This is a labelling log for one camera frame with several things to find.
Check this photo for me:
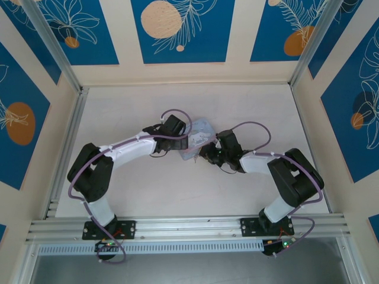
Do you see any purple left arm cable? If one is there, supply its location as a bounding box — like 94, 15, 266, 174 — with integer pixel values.
68, 108, 193, 264

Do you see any aluminium frame post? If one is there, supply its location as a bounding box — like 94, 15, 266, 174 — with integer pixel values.
22, 0, 83, 93
289, 0, 342, 88

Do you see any aluminium table edge rail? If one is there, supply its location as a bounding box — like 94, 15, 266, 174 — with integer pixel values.
43, 87, 89, 220

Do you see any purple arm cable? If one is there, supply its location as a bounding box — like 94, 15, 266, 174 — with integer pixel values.
230, 121, 324, 258
68, 108, 193, 264

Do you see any blue floral wall panel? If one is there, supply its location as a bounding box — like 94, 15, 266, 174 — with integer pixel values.
0, 0, 62, 86
250, 0, 329, 63
0, 43, 52, 191
131, 0, 236, 64
38, 0, 120, 66
320, 29, 379, 183
307, 0, 379, 80

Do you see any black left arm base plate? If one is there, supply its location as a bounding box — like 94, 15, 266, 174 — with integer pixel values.
82, 220, 137, 240

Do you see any grey metal sheet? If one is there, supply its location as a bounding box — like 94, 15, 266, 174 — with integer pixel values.
29, 253, 353, 284

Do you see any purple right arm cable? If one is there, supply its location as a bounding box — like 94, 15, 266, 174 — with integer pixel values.
230, 121, 324, 258

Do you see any grey slotted cable duct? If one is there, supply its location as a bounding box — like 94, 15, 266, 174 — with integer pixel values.
37, 239, 265, 256

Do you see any aluminium cross rail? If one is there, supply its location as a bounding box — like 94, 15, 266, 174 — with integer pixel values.
25, 213, 348, 244

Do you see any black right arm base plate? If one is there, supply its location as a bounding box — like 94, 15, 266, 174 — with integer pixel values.
240, 217, 296, 237

